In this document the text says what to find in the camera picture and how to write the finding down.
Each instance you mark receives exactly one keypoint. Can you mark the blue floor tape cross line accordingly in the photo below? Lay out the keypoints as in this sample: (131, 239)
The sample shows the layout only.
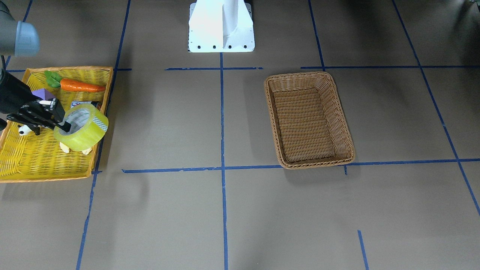
(251, 167)

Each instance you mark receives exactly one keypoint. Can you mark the yellow toy croissant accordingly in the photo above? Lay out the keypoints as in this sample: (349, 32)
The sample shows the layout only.
(66, 149)

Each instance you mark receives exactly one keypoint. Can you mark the toy panda figure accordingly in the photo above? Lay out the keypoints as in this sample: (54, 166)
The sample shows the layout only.
(24, 130)

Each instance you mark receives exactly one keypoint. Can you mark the small pink label bottle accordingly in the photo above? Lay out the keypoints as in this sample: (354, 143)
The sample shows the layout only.
(96, 104)

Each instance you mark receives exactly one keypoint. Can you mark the yellow clear tape roll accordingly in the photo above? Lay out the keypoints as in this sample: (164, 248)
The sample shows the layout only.
(89, 126)

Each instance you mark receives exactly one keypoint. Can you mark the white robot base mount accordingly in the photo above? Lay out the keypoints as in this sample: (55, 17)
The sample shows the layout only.
(221, 26)

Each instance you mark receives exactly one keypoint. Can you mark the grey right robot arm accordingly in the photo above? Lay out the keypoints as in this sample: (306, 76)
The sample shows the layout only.
(17, 101)

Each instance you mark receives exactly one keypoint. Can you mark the yellow woven tray basket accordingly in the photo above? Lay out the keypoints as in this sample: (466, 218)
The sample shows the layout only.
(36, 158)

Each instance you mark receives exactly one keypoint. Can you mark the purple foam cube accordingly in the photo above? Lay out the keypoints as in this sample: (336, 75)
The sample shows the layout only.
(44, 94)

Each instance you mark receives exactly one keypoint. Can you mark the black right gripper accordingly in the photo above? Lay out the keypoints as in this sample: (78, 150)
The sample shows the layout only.
(14, 95)

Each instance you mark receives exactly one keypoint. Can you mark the brown wicker basket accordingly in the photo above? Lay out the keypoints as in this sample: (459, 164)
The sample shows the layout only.
(308, 123)

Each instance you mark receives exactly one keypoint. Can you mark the orange toy carrot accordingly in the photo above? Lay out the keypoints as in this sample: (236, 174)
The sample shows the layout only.
(54, 80)

